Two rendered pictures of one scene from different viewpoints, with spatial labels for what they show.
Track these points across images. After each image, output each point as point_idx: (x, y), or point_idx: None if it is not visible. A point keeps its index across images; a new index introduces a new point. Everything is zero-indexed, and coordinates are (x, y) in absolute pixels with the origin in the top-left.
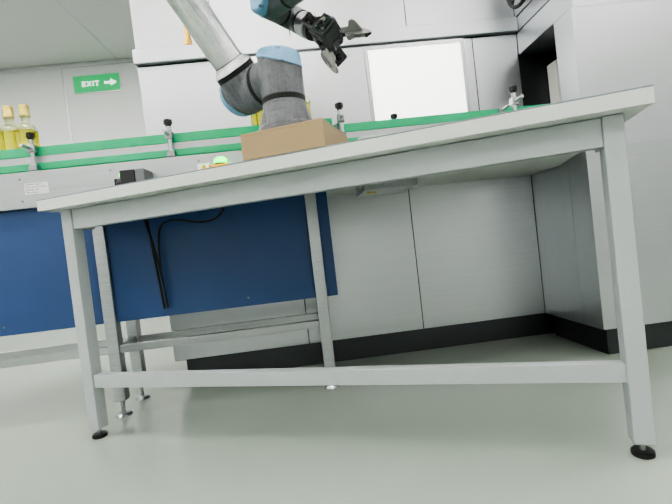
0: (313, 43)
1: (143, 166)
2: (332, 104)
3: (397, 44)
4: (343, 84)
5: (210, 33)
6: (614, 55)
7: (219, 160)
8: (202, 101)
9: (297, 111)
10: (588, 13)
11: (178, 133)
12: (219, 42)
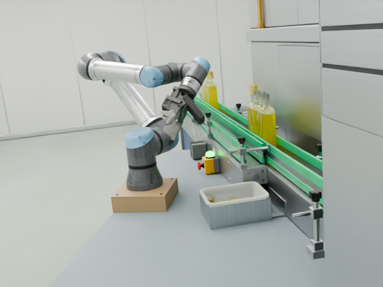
0: (302, 36)
1: (205, 138)
2: (308, 107)
3: None
4: (314, 87)
5: (130, 113)
6: (361, 234)
7: (206, 155)
8: (267, 76)
9: (131, 177)
10: (336, 135)
11: (212, 122)
12: (133, 117)
